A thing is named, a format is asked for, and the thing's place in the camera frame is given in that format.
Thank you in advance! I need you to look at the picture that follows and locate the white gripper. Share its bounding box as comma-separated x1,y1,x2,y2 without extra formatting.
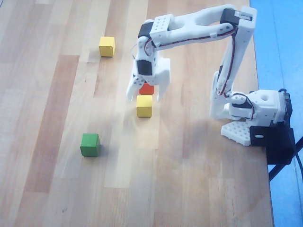
126,37,171,103

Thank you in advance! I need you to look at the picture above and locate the yellow wooden cube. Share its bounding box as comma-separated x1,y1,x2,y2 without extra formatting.
98,36,116,58
136,95,153,118

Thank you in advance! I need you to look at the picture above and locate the black table clamp mount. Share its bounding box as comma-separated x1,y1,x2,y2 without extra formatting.
250,124,295,165

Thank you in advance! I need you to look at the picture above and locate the red wooden cube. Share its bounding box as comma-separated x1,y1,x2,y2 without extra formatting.
139,82,155,96

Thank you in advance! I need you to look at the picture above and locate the green wooden cube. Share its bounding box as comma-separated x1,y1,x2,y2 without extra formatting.
80,133,101,157

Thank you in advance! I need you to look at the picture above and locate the black power cable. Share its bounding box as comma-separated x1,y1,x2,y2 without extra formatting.
289,129,303,182

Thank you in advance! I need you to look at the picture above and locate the black clamp bar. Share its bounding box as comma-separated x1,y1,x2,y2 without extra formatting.
268,163,288,182

